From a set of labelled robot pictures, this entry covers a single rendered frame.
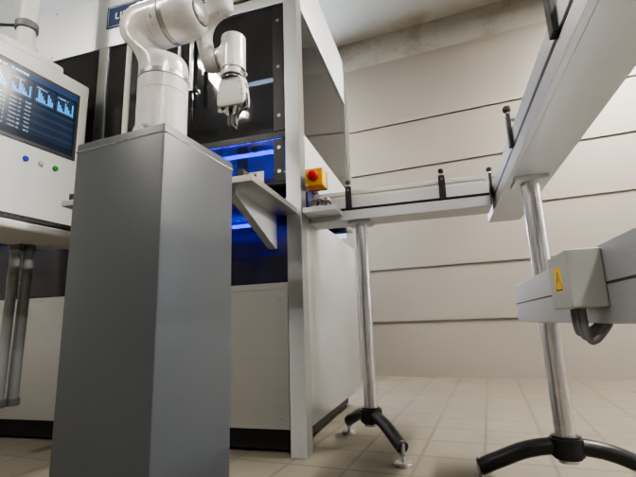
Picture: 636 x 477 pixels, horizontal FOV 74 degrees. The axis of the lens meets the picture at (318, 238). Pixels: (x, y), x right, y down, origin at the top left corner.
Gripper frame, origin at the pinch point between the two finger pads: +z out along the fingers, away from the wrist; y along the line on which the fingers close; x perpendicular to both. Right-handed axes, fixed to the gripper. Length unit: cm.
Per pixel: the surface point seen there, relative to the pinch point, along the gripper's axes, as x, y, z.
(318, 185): -31.6, -19.6, 14.3
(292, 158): -31.4, -9.6, 1.8
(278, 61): -32, -4, -42
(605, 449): -15, -97, 99
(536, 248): -14, -87, 47
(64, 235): 0, 66, 32
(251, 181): 7.9, -10.4, 24.2
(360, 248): -46, -32, 37
